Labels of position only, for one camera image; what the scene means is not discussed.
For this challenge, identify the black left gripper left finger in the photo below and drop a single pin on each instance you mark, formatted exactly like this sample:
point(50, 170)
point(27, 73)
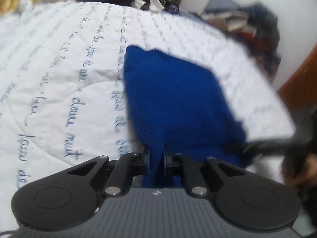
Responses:
point(119, 173)

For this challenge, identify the grey framed board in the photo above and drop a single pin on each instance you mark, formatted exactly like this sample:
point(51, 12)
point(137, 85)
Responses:
point(215, 6)

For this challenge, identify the blue knitted garment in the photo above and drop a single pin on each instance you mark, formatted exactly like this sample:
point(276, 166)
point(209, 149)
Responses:
point(178, 107)

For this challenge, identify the white script-print bed cover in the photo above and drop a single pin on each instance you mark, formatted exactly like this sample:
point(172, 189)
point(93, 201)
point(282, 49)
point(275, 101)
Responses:
point(62, 95)

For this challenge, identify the clothes heap at right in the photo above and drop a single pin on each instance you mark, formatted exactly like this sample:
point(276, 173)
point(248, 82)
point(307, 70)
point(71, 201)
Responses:
point(256, 27)

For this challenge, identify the brown wooden furniture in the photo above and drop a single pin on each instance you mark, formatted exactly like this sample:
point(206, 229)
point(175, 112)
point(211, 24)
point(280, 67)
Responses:
point(300, 89)

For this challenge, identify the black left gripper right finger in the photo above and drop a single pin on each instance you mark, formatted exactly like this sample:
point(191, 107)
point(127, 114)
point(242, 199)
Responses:
point(180, 170)

